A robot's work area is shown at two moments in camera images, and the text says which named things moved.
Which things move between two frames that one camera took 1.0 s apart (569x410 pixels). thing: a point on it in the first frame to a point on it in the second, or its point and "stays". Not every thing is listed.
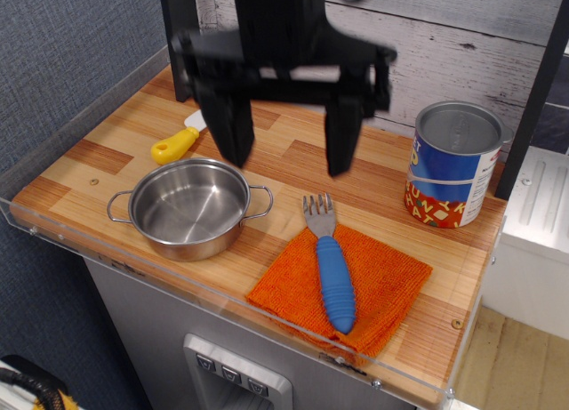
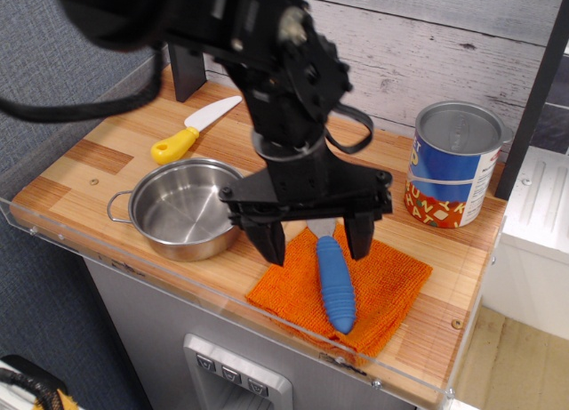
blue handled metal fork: (322, 217) stays
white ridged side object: (527, 274) stays
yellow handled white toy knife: (178, 145) stays
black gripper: (284, 48) to (299, 185)
